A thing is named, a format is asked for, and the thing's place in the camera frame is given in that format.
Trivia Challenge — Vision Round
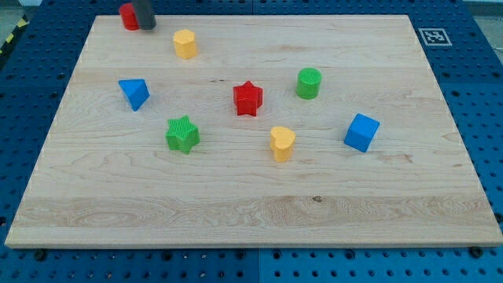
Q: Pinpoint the yellow hexagon block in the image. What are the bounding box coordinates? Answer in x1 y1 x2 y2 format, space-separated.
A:
173 29 197 59

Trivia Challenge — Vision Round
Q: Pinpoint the green star block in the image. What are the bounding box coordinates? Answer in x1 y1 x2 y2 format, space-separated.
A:
165 115 200 154

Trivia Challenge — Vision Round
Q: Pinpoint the light wooden board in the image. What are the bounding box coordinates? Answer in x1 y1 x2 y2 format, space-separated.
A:
6 15 502 249

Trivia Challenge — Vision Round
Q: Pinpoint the yellow heart block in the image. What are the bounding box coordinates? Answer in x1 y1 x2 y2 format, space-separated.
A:
270 127 296 163

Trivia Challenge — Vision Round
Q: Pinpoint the black bolt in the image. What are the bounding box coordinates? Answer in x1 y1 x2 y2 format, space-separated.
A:
469 246 484 259
33 249 47 262

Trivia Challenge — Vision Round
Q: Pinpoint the black bolt front left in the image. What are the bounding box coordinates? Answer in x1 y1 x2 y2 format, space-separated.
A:
33 249 47 262

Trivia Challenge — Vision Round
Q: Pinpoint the blue triangle block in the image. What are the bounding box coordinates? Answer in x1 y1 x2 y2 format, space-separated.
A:
118 79 150 112

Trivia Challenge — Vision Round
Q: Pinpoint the black bolt front right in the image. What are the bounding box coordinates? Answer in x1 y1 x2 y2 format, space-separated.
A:
469 246 484 259

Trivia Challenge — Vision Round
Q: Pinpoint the red star block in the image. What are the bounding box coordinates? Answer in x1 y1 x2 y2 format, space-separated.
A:
233 81 263 116

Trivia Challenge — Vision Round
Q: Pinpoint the blue cube block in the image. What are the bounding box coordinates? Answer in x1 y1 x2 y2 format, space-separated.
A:
344 113 380 153

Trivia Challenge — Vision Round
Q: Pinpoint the white fiducial marker tag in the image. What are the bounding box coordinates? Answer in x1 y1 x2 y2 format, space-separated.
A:
418 28 452 46

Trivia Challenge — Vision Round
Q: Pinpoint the red cylinder block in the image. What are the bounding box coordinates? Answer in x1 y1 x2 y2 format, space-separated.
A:
119 2 139 31

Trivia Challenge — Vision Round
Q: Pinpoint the grey cylindrical robot arm tip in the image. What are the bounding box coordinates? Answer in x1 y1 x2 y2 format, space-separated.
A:
131 0 156 30

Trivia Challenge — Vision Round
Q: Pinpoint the green cylinder block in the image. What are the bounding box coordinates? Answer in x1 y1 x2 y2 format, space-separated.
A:
296 68 322 100

